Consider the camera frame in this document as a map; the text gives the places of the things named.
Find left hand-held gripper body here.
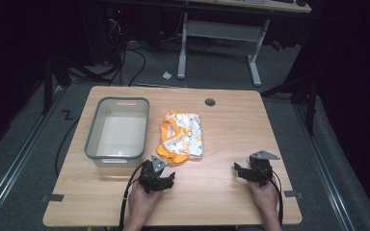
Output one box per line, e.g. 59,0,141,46
137,154,172,194

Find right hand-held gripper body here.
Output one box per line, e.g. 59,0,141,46
248,149,281,188

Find orange white printed baby garment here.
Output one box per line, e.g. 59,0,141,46
156,110,204,165

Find white plastic bin grey rim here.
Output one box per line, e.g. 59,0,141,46
84,96,150,168

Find person's left hand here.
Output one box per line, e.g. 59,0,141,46
127,181,164,223

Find person's right hand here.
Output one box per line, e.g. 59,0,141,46
247,179,279,216

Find black metal stand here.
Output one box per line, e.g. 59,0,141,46
259,71,321,137
40,52,114,116

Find dark computer tower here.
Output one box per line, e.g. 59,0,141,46
79,4,127,66

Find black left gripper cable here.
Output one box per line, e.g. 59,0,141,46
119,160,148,231

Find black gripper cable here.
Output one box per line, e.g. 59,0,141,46
119,160,148,231
263,167,285,226

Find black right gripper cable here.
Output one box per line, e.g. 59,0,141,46
263,167,285,226

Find grey metal table bracket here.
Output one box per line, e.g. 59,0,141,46
40,193,65,203
283,190,304,199

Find metal floor rail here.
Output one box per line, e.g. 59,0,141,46
292,104,357,231
0,86,65,229

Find black floor cable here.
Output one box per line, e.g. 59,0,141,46
54,117,81,178

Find bundle of black cables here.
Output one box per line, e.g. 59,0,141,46
107,17,147,88

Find desk with white metal frame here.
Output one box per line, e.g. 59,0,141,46
160,0,313,89

